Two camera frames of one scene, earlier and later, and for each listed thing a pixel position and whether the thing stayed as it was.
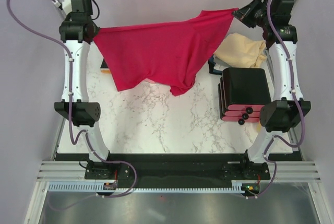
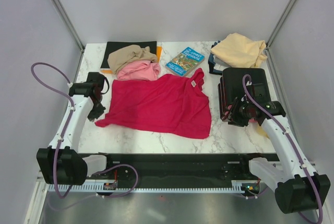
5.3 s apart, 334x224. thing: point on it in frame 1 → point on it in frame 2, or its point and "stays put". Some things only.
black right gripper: (245, 14) → (233, 114)
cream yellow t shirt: (238, 50) stays put
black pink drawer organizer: (242, 92) stays put
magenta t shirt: (171, 54) → (175, 105)
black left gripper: (97, 28) → (96, 114)
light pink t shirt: (148, 81) → (145, 70)
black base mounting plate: (177, 171) stays put
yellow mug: (258, 127) stays put
